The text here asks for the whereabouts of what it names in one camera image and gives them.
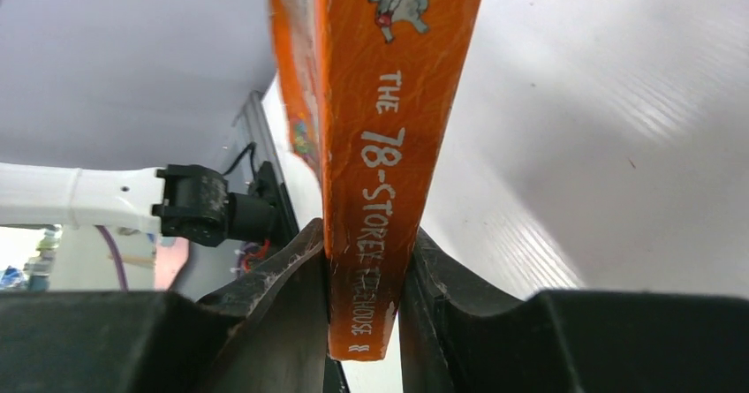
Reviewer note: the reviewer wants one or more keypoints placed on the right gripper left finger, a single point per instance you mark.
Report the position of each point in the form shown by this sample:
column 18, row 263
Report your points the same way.
column 264, row 332

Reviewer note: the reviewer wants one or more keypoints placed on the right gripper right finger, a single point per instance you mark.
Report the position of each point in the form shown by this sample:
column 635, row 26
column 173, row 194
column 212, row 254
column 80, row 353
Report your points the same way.
column 459, row 333

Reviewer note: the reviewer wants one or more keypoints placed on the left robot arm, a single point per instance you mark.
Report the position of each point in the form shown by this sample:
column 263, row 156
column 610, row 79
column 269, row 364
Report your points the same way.
column 180, row 201

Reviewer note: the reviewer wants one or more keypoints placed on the orange Treehouse book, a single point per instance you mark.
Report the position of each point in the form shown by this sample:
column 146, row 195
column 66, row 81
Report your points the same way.
column 368, row 87

